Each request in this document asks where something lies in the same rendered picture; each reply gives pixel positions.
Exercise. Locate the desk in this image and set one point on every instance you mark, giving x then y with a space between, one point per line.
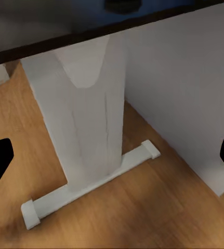
73 53

